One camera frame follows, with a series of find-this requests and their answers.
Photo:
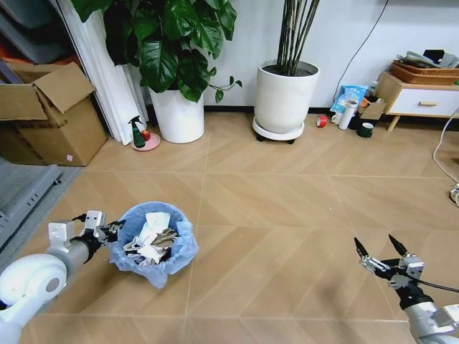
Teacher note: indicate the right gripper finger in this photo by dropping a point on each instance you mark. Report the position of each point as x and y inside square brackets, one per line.
[399, 247]
[369, 259]

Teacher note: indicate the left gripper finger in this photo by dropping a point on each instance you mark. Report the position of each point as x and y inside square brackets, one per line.
[116, 225]
[112, 237]

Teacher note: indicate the trash bin with blue bag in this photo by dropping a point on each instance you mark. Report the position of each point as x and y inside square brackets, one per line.
[154, 265]

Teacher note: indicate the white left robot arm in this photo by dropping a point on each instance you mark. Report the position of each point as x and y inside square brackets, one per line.
[32, 276]

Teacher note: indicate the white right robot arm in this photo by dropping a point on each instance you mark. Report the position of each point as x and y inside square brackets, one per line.
[432, 319]

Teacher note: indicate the white crumpled tissue paper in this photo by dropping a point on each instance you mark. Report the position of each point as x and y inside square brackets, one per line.
[155, 223]

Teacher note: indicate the brown crumpled paper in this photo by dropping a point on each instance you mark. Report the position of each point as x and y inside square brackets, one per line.
[165, 237]

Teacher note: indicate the white power strip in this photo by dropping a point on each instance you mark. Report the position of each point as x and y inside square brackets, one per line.
[455, 195]

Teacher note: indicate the grey metal rack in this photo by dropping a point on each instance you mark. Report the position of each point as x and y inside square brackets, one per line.
[25, 193]

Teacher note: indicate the pink round plate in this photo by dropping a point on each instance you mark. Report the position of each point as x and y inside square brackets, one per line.
[152, 143]

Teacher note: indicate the green spray bottle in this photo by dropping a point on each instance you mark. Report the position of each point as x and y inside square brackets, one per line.
[137, 134]

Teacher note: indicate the small red ball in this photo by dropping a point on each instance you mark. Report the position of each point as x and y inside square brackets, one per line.
[146, 135]

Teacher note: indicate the large open cardboard box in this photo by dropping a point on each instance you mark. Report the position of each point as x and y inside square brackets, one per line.
[50, 125]

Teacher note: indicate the dark green tape roll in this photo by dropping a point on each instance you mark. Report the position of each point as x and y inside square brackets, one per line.
[365, 130]

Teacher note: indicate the tall white plant pot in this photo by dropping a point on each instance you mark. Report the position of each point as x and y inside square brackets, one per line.
[177, 118]

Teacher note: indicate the small open cardboard box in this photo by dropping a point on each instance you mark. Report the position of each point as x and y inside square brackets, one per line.
[373, 109]

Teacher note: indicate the white thermos bottle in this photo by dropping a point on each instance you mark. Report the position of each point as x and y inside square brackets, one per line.
[347, 116]

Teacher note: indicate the white mug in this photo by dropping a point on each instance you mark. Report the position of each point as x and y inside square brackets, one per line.
[336, 119]

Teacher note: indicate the red tape roll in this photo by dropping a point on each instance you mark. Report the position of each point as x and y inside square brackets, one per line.
[321, 121]

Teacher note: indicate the wooden cabinet with white drawer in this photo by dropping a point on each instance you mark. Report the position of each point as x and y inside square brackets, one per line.
[423, 102]

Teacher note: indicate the white leaning boards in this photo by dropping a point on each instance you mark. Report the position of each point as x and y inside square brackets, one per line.
[104, 79]

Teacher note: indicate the white wheeled pot tray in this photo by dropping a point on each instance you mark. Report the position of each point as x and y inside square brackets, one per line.
[278, 134]

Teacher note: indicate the blue and white plastic bag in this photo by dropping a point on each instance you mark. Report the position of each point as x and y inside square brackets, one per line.
[349, 94]

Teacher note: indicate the brown wicker basket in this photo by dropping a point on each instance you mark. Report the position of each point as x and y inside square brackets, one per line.
[426, 75]

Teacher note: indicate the wide white plant pot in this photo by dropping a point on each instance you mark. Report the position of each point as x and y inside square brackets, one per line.
[287, 100]

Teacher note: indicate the papers in basket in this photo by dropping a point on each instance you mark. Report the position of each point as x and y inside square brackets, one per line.
[412, 59]

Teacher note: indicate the broad-leaf green plant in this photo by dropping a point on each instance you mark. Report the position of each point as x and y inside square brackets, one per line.
[172, 39]

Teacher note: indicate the black device in basket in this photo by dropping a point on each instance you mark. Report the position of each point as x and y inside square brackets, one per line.
[433, 54]

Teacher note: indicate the grey stacked plastic bins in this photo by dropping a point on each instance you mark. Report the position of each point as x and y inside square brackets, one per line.
[32, 28]

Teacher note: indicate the thin-stemmed bamboo plant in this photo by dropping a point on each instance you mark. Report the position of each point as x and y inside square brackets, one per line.
[295, 36]

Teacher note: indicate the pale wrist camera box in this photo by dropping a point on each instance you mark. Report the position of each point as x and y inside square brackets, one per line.
[95, 219]
[416, 271]

